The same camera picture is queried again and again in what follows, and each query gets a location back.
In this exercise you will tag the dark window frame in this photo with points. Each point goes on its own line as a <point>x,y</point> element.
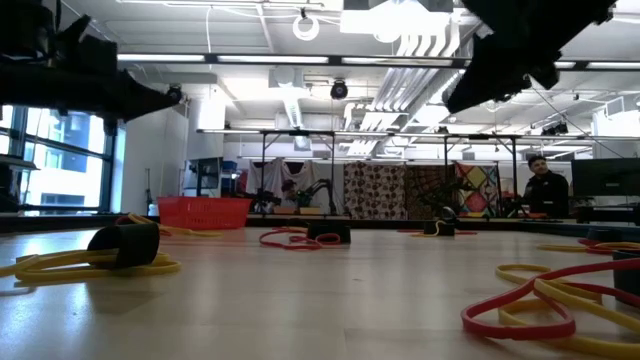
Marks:
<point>109,170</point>

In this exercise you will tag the black computer monitor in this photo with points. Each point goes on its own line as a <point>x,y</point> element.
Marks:
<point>605,177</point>

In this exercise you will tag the black ceiling spotlight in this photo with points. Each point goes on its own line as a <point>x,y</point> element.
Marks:
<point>339,91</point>
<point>177,93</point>
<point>555,129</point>

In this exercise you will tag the dark orange patterned cloth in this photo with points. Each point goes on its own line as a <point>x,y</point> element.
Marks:
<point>425,185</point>

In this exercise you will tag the red plastic basket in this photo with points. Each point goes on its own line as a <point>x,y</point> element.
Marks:
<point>205,212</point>

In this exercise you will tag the black overhead light beam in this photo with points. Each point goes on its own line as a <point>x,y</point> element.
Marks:
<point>212,59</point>

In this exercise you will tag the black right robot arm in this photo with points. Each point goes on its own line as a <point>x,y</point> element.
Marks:
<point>585,15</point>

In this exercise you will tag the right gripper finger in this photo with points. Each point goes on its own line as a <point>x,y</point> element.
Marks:
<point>500,82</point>
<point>475,65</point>

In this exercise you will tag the black distant workstation frame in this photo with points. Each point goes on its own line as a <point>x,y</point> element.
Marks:
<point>332,165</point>

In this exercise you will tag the grey desk top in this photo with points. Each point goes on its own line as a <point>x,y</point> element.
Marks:
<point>15,161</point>

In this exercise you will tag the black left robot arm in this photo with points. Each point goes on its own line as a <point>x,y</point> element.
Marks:
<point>25,75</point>

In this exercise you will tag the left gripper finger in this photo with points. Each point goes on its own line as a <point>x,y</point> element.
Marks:
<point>137,107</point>
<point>137,89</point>

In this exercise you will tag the person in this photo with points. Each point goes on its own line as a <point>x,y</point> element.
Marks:
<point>289,189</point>
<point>547,192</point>

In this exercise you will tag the red rubber band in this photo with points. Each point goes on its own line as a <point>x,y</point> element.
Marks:
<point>600,250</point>
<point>280,245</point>
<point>520,331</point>

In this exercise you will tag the colourful geometric cloth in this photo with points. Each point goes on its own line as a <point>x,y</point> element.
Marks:
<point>477,190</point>

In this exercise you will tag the blue storage boxes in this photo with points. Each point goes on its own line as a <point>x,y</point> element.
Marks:
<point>230,167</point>

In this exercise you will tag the brown circle patterned cloth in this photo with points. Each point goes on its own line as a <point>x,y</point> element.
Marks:
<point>375,190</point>

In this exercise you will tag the dark screen on stand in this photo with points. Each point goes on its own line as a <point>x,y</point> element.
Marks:
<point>205,172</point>

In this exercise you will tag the white draped cloth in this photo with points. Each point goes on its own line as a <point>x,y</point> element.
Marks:
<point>270,175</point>

